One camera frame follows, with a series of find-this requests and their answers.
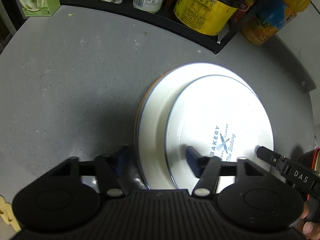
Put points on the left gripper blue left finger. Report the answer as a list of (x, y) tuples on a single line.
[(120, 160)]

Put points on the red and black bowl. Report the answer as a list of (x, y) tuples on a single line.
[(311, 160)]

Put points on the large oil bottle red handle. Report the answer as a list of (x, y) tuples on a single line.
[(207, 17)]

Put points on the orange juice bottle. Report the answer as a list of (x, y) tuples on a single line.
[(274, 15)]

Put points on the small white Bakery plate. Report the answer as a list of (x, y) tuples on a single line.
[(218, 116)]

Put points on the white Sweet deep plate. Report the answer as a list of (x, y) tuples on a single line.
[(155, 114)]

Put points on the person's right hand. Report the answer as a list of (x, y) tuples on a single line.
[(310, 230)]

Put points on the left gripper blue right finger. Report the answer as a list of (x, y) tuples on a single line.
[(196, 162)]

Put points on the black condiment shelf rack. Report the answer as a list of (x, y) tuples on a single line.
[(162, 19)]

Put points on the large white plate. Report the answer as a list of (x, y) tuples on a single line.
[(138, 119)]

